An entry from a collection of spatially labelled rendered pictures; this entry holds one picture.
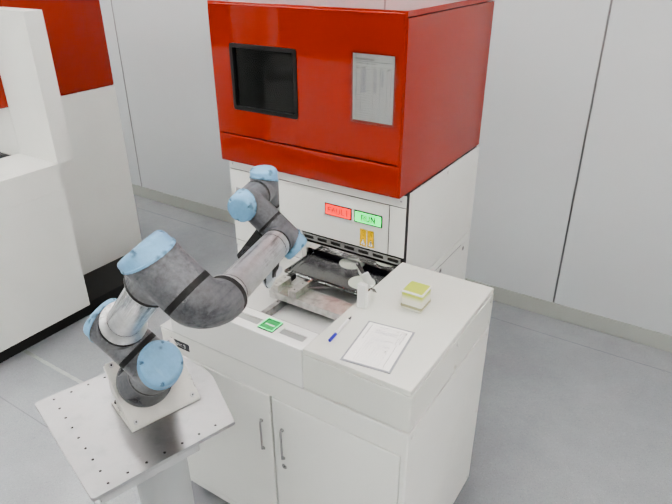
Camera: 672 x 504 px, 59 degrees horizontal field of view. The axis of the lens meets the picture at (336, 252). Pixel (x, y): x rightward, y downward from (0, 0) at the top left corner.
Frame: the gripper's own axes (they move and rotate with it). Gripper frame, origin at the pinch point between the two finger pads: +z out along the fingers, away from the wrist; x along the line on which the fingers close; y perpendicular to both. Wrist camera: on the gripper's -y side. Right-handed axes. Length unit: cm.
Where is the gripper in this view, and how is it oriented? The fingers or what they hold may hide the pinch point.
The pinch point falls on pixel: (266, 285)
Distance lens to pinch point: 173.8
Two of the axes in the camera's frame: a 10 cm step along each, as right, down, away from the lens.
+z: 0.1, 8.9, 4.6
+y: 5.4, -3.9, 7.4
